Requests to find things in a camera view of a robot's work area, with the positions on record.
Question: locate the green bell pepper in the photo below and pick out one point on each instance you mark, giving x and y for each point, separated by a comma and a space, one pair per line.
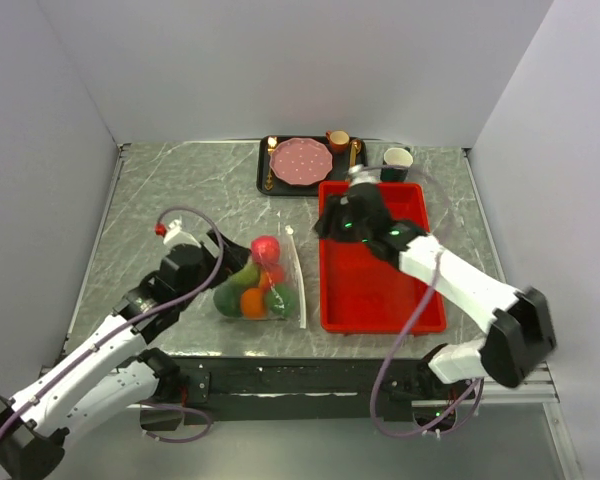
282, 301

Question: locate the orange tangerine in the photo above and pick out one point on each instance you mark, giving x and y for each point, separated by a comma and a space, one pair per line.
252, 304

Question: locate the aluminium frame rail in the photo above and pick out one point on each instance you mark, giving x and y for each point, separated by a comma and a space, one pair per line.
538, 388

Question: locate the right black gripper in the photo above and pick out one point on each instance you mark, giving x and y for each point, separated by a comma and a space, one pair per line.
334, 208

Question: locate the red yellow peach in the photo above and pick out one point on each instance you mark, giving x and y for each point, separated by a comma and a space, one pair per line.
270, 276

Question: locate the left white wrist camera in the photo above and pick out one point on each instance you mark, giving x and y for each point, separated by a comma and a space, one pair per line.
174, 234

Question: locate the pink dotted plate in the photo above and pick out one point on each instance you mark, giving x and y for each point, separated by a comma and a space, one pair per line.
301, 161

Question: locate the clear zip top bag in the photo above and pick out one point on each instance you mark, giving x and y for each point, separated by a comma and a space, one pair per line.
290, 261

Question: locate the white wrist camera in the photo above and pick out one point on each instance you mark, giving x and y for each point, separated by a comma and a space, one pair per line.
174, 234
359, 174

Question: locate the orange ceramic cup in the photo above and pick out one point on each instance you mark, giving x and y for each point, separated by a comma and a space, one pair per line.
338, 141

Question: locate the black serving tray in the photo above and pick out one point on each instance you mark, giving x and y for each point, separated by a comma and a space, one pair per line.
282, 189

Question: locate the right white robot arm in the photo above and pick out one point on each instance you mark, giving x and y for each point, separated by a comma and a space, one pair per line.
517, 326

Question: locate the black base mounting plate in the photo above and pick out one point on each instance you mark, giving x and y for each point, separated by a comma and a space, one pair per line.
261, 388

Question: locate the red apple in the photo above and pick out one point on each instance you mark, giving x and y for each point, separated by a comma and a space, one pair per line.
265, 250

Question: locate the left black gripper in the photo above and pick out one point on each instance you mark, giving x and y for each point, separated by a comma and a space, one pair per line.
235, 256

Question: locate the red plastic bin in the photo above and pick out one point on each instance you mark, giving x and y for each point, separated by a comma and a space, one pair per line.
359, 294

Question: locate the green avocado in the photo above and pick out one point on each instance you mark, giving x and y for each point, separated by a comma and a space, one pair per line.
227, 300

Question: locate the gold fork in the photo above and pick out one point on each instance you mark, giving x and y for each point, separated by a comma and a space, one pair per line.
272, 143

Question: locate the light green cabbage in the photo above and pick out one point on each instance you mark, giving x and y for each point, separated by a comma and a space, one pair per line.
247, 277

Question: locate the dark green paper cup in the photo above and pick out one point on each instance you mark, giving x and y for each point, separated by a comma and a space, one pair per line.
396, 164

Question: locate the gold spoon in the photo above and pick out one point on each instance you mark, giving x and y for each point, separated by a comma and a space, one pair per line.
357, 144

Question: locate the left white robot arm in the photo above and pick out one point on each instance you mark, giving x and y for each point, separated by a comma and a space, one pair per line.
116, 366

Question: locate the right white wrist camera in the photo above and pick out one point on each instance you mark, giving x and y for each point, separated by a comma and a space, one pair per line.
359, 174

